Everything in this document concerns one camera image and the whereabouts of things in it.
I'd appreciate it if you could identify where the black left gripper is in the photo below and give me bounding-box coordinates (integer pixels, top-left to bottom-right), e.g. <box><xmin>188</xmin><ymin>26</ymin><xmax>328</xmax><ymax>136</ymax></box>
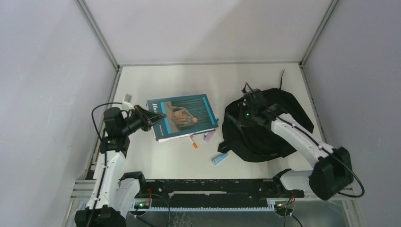
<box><xmin>121</xmin><ymin>105</ymin><xmax>166</xmax><ymax>136</ymax></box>

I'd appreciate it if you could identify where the black student backpack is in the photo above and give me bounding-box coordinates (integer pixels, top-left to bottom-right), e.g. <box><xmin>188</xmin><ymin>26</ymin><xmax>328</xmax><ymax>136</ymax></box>
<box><xmin>218</xmin><ymin>87</ymin><xmax>314</xmax><ymax>163</ymax></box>

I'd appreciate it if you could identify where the teal humor book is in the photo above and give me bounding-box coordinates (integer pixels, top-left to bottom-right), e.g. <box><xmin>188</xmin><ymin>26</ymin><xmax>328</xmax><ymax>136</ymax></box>
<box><xmin>147</xmin><ymin>94</ymin><xmax>218</xmax><ymax>142</ymax></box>

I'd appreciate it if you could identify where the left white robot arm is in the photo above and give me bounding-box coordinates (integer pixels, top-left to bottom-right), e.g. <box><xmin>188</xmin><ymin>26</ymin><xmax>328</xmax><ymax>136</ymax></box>
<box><xmin>74</xmin><ymin>102</ymin><xmax>166</xmax><ymax>227</ymax></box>

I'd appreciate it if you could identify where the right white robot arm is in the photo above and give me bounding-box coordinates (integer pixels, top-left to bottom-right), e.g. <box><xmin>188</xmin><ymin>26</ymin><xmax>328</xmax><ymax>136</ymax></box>
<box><xmin>239</xmin><ymin>103</ymin><xmax>357</xmax><ymax>201</ymax></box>

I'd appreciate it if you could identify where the orange capped white marker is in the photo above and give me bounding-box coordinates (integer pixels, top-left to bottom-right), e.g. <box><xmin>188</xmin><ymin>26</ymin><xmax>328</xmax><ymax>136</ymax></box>
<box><xmin>190</xmin><ymin>138</ymin><xmax>198</xmax><ymax>149</ymax></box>

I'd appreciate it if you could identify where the pink highlighter pen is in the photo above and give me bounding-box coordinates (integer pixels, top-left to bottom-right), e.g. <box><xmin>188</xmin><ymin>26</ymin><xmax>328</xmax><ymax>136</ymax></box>
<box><xmin>203</xmin><ymin>129</ymin><xmax>216</xmax><ymax>142</ymax></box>

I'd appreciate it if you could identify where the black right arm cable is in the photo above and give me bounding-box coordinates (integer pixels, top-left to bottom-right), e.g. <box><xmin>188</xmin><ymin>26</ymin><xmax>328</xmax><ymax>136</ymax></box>
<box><xmin>241</xmin><ymin>82</ymin><xmax>366</xmax><ymax>227</ymax></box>

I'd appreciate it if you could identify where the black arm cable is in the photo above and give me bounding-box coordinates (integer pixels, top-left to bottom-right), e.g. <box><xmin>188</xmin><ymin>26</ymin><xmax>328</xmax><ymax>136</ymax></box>
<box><xmin>87</xmin><ymin>102</ymin><xmax>171</xmax><ymax>227</ymax></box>
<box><xmin>241</xmin><ymin>82</ymin><xmax>366</xmax><ymax>227</ymax></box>

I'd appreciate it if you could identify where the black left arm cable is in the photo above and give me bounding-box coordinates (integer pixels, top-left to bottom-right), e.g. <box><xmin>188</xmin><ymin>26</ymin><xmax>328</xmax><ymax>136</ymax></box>
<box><xmin>87</xmin><ymin>102</ymin><xmax>171</xmax><ymax>227</ymax></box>

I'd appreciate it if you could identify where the black front mounting rail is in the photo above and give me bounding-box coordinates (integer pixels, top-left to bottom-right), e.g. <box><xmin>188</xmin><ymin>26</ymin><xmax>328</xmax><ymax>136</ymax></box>
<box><xmin>135</xmin><ymin>179</ymin><xmax>305</xmax><ymax>208</ymax></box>

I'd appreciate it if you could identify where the white slotted cable duct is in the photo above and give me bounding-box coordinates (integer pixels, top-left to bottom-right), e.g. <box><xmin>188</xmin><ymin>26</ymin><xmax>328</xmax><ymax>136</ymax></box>
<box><xmin>128</xmin><ymin>201</ymin><xmax>277</xmax><ymax>212</ymax></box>

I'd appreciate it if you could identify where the aluminium cell frame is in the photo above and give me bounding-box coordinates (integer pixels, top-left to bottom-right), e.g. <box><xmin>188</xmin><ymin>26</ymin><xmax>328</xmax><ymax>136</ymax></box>
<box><xmin>61</xmin><ymin>0</ymin><xmax>366</xmax><ymax>227</ymax></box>

